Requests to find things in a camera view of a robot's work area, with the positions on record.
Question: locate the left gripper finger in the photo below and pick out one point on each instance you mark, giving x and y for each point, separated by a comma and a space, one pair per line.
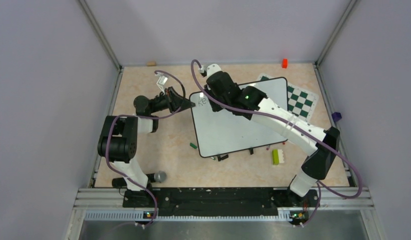
178, 100
182, 106

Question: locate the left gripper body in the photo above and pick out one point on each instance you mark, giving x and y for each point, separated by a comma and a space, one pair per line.
165, 101

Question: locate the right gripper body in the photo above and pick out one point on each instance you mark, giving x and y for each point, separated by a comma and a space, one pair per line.
209, 89

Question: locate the white whiteboard black frame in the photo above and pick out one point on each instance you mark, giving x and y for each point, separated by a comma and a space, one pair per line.
221, 133

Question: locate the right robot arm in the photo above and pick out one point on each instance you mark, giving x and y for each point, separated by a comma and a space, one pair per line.
320, 145

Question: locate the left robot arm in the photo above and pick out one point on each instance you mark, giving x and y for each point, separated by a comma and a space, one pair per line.
119, 139

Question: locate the green cap marker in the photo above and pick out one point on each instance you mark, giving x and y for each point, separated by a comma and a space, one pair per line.
193, 145

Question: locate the cork stopper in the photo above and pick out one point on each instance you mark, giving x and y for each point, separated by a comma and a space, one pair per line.
151, 64

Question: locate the orange block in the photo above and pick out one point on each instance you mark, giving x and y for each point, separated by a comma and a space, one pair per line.
285, 63

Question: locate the microphone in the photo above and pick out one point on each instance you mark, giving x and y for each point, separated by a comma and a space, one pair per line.
121, 182

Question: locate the green white chess mat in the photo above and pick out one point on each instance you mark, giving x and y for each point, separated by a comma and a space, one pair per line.
294, 99

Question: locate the green lego brick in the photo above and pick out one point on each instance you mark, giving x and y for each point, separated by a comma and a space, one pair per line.
275, 157

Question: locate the white lego brick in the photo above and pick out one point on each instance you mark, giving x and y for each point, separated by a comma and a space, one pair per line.
281, 156

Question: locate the purple block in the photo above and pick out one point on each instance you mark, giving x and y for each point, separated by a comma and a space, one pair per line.
336, 116

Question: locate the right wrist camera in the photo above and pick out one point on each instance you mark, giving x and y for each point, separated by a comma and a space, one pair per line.
208, 71

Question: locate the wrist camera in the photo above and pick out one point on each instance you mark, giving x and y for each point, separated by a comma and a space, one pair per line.
208, 71
161, 82

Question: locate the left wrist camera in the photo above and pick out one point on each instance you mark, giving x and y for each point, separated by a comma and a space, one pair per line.
161, 82

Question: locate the slotted cable duct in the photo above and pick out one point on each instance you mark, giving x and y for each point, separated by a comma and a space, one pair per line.
110, 215

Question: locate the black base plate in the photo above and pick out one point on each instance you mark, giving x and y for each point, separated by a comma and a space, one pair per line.
219, 201

